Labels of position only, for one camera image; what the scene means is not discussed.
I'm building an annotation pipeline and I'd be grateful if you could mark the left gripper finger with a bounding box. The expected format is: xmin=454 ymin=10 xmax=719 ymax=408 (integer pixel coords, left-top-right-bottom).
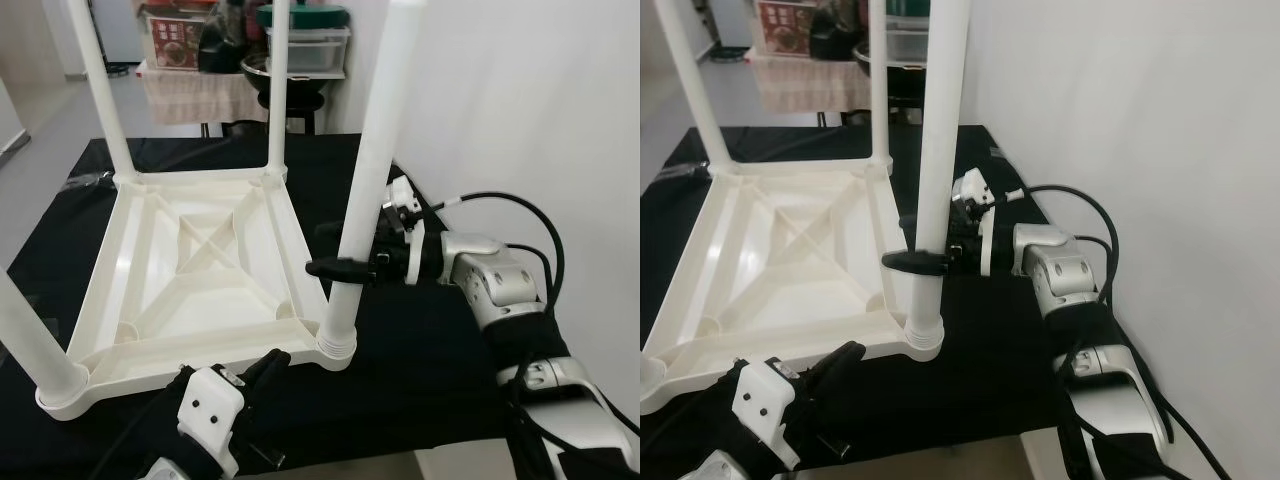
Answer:
xmin=798 ymin=345 xmax=846 ymax=396
xmin=225 ymin=352 xmax=273 ymax=401
xmin=820 ymin=339 xmax=869 ymax=397
xmin=246 ymin=347 xmax=294 ymax=403

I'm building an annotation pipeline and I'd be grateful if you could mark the white plastic table top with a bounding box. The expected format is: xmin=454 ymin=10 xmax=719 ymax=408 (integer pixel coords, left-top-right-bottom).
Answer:
xmin=640 ymin=158 xmax=946 ymax=416
xmin=35 ymin=165 xmax=359 ymax=421

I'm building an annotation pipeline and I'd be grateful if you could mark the black tablecloth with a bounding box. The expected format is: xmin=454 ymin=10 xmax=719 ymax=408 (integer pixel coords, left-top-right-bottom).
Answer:
xmin=640 ymin=125 xmax=1076 ymax=476
xmin=0 ymin=130 xmax=561 ymax=476

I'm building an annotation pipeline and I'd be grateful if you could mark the clear container green lid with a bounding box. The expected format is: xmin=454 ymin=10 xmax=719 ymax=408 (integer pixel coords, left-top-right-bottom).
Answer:
xmin=885 ymin=0 xmax=931 ymax=63
xmin=258 ymin=3 xmax=351 ymax=73

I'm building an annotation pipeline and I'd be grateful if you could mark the black plastic bag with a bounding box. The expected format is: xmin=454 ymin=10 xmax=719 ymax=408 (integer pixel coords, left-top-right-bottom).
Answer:
xmin=810 ymin=0 xmax=866 ymax=59
xmin=198 ymin=10 xmax=246 ymax=73

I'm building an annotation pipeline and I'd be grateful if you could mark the red print box orange lid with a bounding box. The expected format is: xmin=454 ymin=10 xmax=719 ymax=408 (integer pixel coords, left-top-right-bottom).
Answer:
xmin=140 ymin=0 xmax=216 ymax=71
xmin=755 ymin=0 xmax=826 ymax=56

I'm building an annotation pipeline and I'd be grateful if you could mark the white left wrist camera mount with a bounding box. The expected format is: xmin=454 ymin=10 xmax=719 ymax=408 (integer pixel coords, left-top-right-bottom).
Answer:
xmin=175 ymin=365 xmax=246 ymax=479
xmin=732 ymin=358 xmax=803 ymax=471

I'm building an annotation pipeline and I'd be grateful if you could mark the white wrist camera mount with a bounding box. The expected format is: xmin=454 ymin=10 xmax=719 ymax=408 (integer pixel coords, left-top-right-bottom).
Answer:
xmin=175 ymin=365 xmax=246 ymax=479
xmin=950 ymin=168 xmax=1001 ymax=276
xmin=380 ymin=175 xmax=429 ymax=286
xmin=732 ymin=358 xmax=803 ymax=471

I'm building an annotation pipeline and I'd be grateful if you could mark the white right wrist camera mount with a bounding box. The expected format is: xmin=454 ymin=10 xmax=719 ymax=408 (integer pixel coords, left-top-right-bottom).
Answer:
xmin=950 ymin=168 xmax=1001 ymax=276
xmin=380 ymin=175 xmax=429 ymax=286

